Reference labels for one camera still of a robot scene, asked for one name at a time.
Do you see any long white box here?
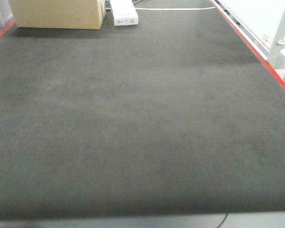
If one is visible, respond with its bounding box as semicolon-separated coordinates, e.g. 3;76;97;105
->
109;0;139;27

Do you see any cardboard box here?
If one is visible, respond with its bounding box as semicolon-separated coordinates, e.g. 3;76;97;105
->
9;0;106;30

